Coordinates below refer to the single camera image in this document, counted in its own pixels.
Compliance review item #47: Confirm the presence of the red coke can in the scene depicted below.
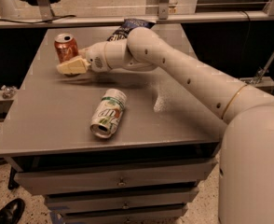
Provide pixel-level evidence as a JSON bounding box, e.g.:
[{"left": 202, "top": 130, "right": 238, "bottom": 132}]
[{"left": 54, "top": 33, "right": 78, "bottom": 63}]

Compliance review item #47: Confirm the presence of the grey drawer cabinet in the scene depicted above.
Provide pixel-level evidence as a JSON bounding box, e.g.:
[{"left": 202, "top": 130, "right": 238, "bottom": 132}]
[{"left": 0, "top": 31, "right": 225, "bottom": 224}]

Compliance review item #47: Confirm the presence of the bottom grey drawer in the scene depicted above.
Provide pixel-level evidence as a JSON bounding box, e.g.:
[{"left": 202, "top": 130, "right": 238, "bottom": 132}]
[{"left": 61, "top": 203, "right": 189, "bottom": 224}]

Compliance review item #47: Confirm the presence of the white green 7up can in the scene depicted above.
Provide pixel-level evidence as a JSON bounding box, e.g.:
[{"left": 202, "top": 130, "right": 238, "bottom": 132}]
[{"left": 90, "top": 89, "right": 127, "bottom": 139}]

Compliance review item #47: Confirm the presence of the blue chip bag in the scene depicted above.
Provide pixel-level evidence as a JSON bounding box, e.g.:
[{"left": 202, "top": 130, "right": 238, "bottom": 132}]
[{"left": 107, "top": 18, "right": 155, "bottom": 41}]

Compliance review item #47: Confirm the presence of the black shoe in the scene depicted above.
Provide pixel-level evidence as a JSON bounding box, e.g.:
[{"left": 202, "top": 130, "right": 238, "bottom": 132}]
[{"left": 0, "top": 198, "right": 25, "bottom": 224}]

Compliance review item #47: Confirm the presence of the crumpled foil wrapper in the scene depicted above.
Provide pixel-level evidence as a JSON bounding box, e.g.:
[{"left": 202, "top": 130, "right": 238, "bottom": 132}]
[{"left": 1, "top": 86, "right": 18, "bottom": 99}]

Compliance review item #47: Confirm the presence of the top grey drawer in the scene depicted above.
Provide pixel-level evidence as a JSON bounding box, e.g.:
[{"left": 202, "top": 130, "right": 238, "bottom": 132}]
[{"left": 15, "top": 158, "right": 217, "bottom": 195}]

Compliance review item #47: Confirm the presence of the black cable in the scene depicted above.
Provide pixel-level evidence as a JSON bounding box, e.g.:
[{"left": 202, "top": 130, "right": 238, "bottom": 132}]
[{"left": 0, "top": 14, "right": 77, "bottom": 25}]

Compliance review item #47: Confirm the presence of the middle grey drawer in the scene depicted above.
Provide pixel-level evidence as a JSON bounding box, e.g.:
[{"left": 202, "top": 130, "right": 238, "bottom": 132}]
[{"left": 46, "top": 185, "right": 199, "bottom": 214}]

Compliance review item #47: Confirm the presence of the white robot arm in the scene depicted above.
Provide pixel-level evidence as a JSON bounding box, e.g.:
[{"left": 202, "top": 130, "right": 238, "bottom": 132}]
[{"left": 57, "top": 27, "right": 274, "bottom": 224}]

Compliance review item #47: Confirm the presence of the grey metal rail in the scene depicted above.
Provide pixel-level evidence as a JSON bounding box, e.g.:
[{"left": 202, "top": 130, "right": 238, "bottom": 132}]
[{"left": 0, "top": 11, "right": 274, "bottom": 29}]

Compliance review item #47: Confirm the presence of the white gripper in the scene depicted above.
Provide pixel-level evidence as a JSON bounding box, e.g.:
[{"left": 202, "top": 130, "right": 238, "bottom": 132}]
[{"left": 57, "top": 43, "right": 111, "bottom": 75}]

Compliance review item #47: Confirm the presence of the grey drawer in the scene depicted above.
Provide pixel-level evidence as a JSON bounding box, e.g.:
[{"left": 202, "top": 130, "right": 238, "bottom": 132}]
[
  {"left": 46, "top": 185, "right": 199, "bottom": 214},
  {"left": 15, "top": 158, "right": 217, "bottom": 195},
  {"left": 61, "top": 203, "right": 189, "bottom": 224}
]

